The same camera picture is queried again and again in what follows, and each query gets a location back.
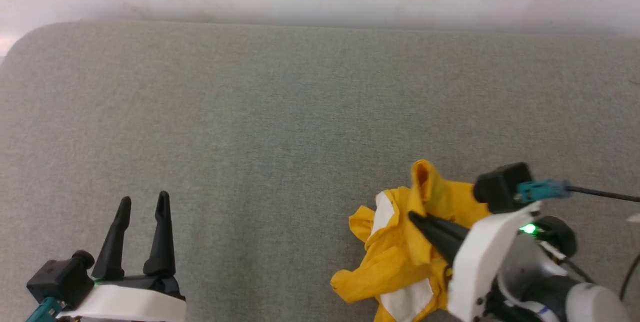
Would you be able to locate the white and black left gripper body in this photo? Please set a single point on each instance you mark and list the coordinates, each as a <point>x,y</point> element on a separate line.
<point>130,304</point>

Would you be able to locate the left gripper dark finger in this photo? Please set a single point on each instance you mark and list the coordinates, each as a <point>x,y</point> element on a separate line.
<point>161,242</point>
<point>114,247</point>

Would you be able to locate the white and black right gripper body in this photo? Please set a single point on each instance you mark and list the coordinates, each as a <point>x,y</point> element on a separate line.
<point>480,267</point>

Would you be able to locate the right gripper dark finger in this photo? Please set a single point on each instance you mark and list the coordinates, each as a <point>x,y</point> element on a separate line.
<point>445,244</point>
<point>442,224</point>

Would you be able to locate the yellow garment with white patches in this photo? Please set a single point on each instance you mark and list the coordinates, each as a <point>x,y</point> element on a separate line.
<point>395,262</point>

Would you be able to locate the grey fabric sofa cushion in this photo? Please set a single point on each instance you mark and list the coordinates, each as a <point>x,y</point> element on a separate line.
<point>250,136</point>

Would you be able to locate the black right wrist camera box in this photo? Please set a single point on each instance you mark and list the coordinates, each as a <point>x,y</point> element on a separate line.
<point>502,187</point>

